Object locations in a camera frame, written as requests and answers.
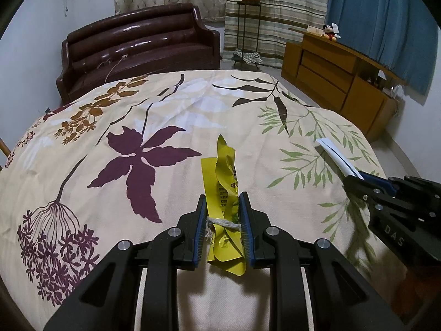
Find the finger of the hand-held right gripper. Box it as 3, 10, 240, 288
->
344, 175, 384, 214
360, 172, 400, 194

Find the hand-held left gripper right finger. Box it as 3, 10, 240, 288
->
239, 191, 405, 331

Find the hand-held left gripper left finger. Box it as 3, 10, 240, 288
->
43, 195, 207, 331

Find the long white box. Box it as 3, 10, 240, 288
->
315, 138, 365, 181

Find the yellow snack wrapper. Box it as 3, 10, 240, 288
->
200, 134, 249, 277

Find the wooden cabinet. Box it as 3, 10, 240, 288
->
281, 28, 407, 142

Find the floral printed blanket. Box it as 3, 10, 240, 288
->
0, 70, 410, 331

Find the mouse plush toy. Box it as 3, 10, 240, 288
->
322, 23, 341, 42

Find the blue curtain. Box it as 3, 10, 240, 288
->
326, 0, 436, 96

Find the checkered cloth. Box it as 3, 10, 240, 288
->
232, 51, 263, 65

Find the striped curtain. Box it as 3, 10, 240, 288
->
224, 0, 330, 69

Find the brown leather sofa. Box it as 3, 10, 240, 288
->
56, 3, 223, 103

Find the wooden chair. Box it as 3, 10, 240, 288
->
0, 138, 11, 171

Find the black metal plant stand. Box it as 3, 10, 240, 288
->
236, 1, 262, 63

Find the white cable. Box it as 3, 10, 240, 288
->
100, 54, 129, 83

